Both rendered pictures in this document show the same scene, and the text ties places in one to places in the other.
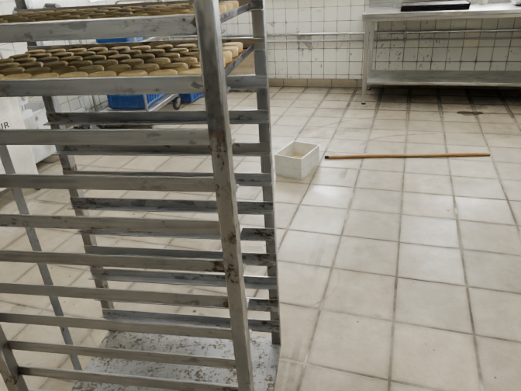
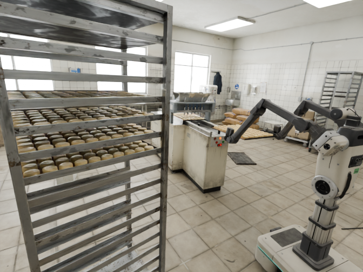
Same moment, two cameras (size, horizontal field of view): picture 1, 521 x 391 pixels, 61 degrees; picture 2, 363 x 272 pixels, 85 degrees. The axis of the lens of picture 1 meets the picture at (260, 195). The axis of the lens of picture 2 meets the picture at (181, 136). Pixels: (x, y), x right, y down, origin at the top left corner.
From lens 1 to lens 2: 0.83 m
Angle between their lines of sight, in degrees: 50
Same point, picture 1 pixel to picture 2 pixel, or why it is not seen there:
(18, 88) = (94, 165)
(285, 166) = (63, 179)
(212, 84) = (166, 150)
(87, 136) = (120, 177)
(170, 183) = (146, 185)
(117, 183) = (127, 191)
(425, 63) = not seen: hidden behind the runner
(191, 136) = (154, 167)
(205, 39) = (166, 138)
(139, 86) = (141, 155)
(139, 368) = not seen: outside the picture
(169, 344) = not seen: outside the picture
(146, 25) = (146, 136)
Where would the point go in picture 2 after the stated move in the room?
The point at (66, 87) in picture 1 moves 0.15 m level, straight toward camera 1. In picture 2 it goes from (115, 161) to (146, 165)
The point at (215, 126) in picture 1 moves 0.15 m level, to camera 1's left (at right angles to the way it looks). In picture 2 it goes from (166, 162) to (144, 171)
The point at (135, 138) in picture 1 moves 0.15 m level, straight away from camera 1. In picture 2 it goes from (136, 172) to (113, 167)
